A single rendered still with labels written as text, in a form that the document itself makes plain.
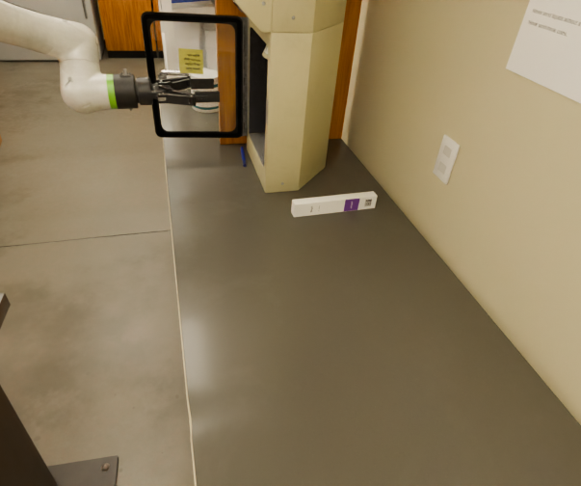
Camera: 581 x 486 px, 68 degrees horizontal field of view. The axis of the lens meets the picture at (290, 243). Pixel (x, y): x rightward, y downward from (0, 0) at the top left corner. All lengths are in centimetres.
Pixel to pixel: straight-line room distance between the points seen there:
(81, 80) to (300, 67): 58
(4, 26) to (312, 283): 93
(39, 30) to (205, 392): 95
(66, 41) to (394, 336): 109
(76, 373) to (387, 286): 150
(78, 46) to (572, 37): 113
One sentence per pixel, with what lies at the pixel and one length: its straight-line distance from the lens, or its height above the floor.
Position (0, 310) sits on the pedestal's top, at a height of 93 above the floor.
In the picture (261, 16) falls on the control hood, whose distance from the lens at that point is 120.
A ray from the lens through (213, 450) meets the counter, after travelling 81.
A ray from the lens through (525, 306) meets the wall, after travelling 108.
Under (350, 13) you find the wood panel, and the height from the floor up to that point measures 139.
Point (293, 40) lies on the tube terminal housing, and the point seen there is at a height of 139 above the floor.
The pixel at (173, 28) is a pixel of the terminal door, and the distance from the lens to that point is 152.
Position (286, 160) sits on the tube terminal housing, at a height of 105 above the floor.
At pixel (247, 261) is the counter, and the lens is 111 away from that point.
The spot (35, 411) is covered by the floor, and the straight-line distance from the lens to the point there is 212.
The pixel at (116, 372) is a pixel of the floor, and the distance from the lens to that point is 213.
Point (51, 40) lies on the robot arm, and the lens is 134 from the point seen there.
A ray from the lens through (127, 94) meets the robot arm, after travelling 132.
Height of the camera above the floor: 166
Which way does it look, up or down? 37 degrees down
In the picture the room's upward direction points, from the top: 5 degrees clockwise
